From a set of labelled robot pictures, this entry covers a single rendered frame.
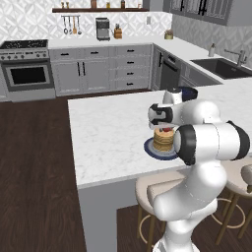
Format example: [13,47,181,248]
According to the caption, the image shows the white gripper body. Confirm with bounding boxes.
[148,114,176,130]

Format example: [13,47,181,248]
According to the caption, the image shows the grey dining counter island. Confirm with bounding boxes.
[77,168,191,252]

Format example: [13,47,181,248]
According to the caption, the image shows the stack of pancakes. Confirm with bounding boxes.
[153,127,175,153]

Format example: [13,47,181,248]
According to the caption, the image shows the blue round plate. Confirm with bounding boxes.
[143,136,180,161]

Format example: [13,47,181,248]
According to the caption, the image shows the black dishwasher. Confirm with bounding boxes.
[159,53,182,92]

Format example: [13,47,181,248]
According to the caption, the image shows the beige round bar stool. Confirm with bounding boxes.
[211,157,252,246]
[240,163,252,195]
[135,169,189,252]

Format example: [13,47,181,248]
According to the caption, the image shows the grey base cupboard run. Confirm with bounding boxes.
[48,43,154,98]

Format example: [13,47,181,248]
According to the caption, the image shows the black sink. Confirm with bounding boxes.
[190,57,252,81]

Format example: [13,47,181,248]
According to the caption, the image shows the grey soap dispenser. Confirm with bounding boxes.
[208,42,217,58]

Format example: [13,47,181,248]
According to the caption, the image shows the wooden knife block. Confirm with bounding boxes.
[113,23,124,40]

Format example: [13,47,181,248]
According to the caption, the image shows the steel tap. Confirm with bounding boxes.
[223,48,248,69]

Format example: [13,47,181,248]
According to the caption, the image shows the steel coffee machine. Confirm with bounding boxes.
[94,17,111,42]

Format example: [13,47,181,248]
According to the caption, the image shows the steel stove with oven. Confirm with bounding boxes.
[0,38,57,103]

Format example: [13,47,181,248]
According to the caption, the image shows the grey glass-door wall cupboards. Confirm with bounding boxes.
[142,0,252,28]

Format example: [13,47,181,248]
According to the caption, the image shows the dark wooden wall shelf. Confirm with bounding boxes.
[51,7,151,14]

